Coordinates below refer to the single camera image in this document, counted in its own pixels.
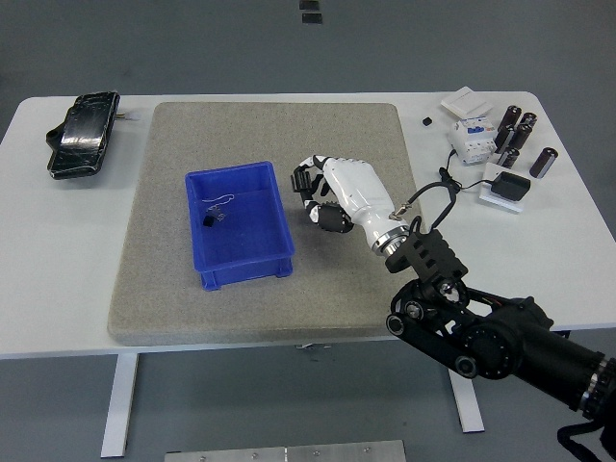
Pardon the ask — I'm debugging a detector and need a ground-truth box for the blue plastic box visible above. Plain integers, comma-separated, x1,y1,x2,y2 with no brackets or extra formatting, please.
184,161,295,293

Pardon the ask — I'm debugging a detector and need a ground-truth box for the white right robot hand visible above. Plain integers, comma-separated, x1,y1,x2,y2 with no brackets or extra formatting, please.
290,153,410,247

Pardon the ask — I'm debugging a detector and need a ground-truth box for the black adapter cord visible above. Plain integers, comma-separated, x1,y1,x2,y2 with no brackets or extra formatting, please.
437,148,497,193

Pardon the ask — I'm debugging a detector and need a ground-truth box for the white table leg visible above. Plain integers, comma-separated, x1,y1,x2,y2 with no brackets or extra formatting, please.
447,368,485,433
99,353,141,458

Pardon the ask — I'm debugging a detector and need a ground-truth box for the white wall switch plate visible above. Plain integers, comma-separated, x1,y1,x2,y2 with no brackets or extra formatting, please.
440,86,495,117

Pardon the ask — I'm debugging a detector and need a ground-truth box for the black power adapter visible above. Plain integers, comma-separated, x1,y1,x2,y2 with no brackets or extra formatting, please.
491,171,532,202

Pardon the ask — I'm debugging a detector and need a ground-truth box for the black wrapped device case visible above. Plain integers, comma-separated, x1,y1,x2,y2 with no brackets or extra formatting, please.
45,90,121,182

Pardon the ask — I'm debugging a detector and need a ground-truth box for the grey-brown foam mat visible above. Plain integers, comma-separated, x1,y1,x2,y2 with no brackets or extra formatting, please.
106,101,425,347

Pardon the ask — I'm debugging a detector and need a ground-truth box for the white left table leg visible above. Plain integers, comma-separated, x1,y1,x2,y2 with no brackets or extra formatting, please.
99,353,141,458

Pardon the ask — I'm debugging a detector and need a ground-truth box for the white right table leg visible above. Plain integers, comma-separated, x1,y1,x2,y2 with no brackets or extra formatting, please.
447,368,485,433

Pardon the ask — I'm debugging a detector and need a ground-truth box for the white circuit breaker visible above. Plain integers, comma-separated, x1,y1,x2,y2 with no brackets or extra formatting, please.
448,111,500,167

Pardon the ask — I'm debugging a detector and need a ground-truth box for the grey metal plate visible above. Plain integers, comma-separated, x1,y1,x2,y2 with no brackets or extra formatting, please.
164,439,408,462

